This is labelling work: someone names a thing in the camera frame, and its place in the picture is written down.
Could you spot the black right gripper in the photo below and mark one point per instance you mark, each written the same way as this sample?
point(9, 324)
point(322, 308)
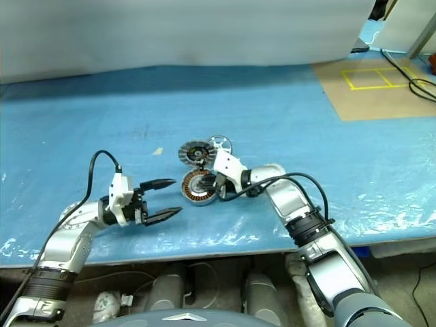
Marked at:
point(219, 184)

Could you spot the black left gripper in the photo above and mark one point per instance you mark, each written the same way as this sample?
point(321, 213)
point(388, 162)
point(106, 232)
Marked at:
point(138, 207)

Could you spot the silver motor housing copper windings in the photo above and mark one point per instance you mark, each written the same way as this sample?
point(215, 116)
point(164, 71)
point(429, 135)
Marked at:
point(190, 197)

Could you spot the silver ribbed motor lid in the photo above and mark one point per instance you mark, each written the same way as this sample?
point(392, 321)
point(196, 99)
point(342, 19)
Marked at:
point(190, 150)

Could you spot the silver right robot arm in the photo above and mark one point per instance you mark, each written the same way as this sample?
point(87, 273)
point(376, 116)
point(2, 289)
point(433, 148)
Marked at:
point(289, 201)

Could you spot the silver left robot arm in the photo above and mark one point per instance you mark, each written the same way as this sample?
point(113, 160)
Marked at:
point(68, 238)

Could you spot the small beige tape scrap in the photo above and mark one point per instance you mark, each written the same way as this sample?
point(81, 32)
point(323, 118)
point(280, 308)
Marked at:
point(157, 151)

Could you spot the dark grey rounded shape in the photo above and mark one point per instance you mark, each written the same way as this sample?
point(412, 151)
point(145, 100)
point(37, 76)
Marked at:
point(167, 289)
point(262, 296)

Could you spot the blue plastic table cover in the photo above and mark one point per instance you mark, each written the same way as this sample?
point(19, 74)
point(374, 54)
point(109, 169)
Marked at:
point(102, 119)

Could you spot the small white plug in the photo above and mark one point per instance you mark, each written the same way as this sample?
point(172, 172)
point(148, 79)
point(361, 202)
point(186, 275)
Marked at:
point(126, 300)

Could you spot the white wrapped bundle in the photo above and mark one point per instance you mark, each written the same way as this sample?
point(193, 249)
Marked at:
point(105, 306)

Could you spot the grey robot torso silver diamond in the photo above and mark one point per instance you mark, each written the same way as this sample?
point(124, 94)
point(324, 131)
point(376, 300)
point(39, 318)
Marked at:
point(204, 320)

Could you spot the white wrapped table leg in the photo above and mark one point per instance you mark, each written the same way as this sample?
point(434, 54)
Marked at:
point(299, 282)

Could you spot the white backdrop sheet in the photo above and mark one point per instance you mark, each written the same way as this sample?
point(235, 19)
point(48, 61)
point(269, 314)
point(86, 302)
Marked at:
point(170, 30)

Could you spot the yellow tape squares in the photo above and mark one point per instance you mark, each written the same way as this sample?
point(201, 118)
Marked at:
point(347, 80)

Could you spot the brown cardboard sheet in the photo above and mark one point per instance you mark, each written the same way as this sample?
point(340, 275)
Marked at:
point(374, 102)

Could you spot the dark flat device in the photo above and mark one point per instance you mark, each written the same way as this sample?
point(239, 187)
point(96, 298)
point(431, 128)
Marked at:
point(359, 49)

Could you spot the white board panel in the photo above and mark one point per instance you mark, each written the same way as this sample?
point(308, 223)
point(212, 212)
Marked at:
point(402, 34)

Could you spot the dark object behind panel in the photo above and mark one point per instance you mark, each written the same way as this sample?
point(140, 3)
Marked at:
point(383, 10)

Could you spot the red object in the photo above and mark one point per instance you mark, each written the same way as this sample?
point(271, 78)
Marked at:
point(433, 63)

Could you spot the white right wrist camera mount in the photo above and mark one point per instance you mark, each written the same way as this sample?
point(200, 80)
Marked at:
point(228, 165)

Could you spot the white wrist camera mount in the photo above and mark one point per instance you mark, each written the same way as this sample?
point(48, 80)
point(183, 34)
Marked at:
point(228, 165)
point(119, 190)

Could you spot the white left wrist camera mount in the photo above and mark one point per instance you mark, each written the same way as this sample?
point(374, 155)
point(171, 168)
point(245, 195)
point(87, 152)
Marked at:
point(119, 190)

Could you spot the aluminium frame post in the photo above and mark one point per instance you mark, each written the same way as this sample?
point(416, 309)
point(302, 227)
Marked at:
point(422, 30)

